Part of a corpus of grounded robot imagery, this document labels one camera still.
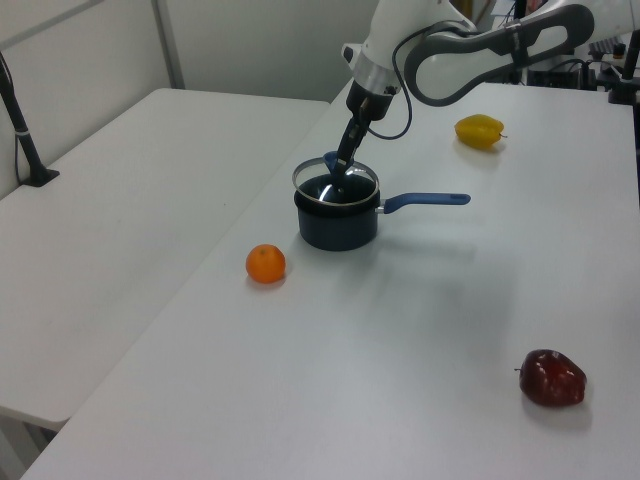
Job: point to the red apple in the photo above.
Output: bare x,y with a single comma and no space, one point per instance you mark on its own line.
552,377

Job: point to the black camera stand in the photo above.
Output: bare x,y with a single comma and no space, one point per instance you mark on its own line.
626,70

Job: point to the orange fruit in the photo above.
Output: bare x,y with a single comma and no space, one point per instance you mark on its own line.
265,263

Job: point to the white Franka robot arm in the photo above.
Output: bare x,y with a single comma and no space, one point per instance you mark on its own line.
385,30

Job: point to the dark blue saucepan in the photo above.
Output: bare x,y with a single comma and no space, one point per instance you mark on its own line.
335,225

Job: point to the grey metal partition post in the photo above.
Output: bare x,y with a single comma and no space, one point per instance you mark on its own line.
167,45

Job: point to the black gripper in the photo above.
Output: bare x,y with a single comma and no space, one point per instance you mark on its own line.
371,102

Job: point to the dark electronics equipment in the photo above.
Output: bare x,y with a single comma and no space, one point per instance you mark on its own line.
560,75

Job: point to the black pole with base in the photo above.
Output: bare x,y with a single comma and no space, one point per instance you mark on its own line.
22,135

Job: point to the glass lid with blue knob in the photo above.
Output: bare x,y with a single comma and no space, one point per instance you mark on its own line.
320,192

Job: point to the white side table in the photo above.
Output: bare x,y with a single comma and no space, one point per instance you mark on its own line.
125,225

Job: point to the yellow bell pepper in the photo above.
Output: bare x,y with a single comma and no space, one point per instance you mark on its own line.
480,132

